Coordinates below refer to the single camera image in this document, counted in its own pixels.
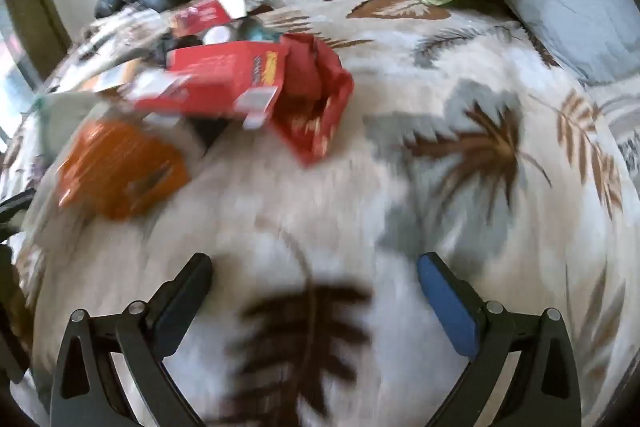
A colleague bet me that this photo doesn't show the red snack packet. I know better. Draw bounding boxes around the red snack packet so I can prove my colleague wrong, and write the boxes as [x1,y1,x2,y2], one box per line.
[270,33,356,166]

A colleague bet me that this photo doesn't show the red white carton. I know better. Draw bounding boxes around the red white carton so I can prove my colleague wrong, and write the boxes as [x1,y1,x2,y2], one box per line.
[127,39,291,130]

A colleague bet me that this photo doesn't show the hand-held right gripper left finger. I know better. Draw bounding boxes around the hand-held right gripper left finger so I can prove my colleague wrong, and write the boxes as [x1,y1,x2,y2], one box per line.
[49,252,213,427]

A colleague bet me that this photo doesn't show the leaf print blanket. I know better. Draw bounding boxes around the leaf print blanket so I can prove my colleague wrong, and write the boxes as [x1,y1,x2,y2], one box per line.
[0,0,640,427]

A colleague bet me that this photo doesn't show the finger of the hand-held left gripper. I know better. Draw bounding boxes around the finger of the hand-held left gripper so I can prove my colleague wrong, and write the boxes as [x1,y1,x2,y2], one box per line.
[0,192,36,230]

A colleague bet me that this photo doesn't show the red cigarette pack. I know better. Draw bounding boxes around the red cigarette pack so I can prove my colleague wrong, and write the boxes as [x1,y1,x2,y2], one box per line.
[171,0,227,35]

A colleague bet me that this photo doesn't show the white plastic bag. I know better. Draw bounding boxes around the white plastic bag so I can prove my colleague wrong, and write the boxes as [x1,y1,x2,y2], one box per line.
[32,92,93,142]

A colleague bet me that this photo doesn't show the grey blue pillow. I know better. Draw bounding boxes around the grey blue pillow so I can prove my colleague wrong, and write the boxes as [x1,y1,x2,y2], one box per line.
[492,0,640,85]

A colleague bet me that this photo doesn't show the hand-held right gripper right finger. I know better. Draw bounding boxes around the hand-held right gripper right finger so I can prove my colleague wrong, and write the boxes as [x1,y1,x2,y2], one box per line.
[417,251,583,427]

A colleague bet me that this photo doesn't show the orange snack packet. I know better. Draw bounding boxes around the orange snack packet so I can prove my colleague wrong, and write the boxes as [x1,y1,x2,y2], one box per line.
[56,119,192,222]

